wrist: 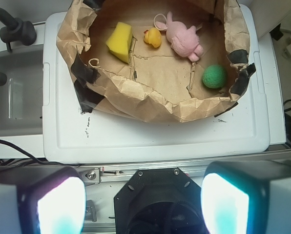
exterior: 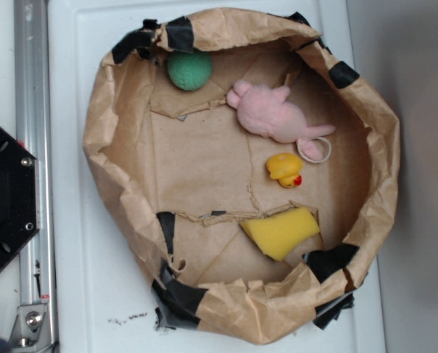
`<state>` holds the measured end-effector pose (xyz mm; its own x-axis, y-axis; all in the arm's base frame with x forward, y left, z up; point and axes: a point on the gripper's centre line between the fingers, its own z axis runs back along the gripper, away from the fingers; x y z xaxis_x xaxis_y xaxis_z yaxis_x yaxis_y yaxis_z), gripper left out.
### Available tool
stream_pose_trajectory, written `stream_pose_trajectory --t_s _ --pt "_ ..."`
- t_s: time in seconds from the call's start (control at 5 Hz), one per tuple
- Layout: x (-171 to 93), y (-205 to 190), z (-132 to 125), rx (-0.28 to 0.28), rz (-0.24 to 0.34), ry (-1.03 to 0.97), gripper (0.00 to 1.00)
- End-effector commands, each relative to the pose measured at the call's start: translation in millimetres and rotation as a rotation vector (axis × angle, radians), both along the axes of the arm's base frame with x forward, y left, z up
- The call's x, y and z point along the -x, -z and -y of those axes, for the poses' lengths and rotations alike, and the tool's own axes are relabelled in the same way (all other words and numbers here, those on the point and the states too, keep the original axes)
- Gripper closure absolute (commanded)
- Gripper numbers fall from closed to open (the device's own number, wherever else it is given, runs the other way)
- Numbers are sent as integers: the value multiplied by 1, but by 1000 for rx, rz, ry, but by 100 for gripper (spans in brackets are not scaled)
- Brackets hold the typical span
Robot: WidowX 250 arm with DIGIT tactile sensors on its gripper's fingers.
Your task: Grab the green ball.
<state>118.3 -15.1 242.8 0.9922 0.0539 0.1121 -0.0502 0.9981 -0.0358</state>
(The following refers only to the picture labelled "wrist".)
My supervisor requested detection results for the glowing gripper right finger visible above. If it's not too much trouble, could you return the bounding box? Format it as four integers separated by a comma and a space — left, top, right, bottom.
201, 160, 291, 234

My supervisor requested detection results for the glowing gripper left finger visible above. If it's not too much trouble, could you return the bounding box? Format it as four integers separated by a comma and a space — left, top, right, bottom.
0, 166, 86, 234

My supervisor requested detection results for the green ball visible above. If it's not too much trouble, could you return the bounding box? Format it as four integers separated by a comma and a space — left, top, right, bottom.
202, 64, 227, 89

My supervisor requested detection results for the white plastic lid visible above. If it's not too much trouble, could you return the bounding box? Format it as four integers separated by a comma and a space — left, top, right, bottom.
42, 5, 270, 164

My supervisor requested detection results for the brown paper bag tray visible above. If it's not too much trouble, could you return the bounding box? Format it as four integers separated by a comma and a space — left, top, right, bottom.
56, 0, 256, 123

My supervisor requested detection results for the pink plush bunny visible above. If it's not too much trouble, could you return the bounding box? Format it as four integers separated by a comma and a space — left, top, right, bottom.
153, 11, 204, 62

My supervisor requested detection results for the black faucet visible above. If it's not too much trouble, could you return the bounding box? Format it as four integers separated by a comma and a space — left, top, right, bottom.
0, 8, 37, 53

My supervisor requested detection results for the yellow sponge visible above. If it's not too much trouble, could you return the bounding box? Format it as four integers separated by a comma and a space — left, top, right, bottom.
106, 22, 133, 63

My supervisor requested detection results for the yellow rubber duck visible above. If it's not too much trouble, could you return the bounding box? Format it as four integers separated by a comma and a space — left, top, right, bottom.
144, 27, 162, 48

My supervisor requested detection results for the black cable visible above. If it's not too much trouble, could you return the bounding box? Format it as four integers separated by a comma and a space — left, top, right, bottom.
0, 137, 80, 168

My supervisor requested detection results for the metal corner bracket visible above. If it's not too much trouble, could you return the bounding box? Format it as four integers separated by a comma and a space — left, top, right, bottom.
81, 169, 101, 184

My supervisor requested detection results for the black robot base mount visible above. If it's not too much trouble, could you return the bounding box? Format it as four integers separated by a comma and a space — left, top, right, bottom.
114, 168, 208, 234

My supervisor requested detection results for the aluminium rail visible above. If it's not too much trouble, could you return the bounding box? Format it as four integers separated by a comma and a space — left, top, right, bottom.
77, 148, 291, 184

